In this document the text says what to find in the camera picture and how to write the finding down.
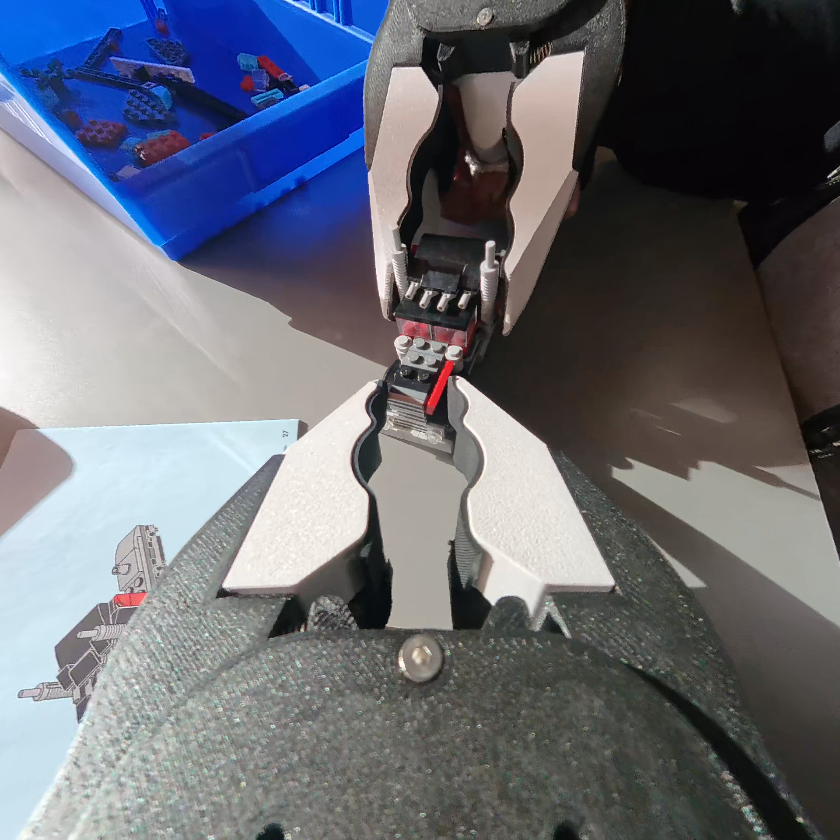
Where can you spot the pile of loose toy bricks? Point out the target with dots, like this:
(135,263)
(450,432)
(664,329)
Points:
(157,145)

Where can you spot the blue bin with white card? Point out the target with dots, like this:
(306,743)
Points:
(249,170)

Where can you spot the thin red toy bar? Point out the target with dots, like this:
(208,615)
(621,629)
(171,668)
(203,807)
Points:
(438,390)

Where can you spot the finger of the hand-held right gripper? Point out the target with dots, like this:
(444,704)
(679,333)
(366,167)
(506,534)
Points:
(390,151)
(551,151)

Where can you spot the toy brick truck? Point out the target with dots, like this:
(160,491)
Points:
(433,262)

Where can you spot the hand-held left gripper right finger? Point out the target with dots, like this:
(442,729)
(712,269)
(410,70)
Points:
(531,525)

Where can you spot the light blue instruction booklet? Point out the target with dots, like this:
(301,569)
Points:
(164,492)

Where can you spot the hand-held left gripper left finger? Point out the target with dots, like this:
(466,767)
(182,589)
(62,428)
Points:
(302,525)

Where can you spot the person's right hand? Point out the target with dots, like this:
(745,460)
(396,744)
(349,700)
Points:
(476,197)

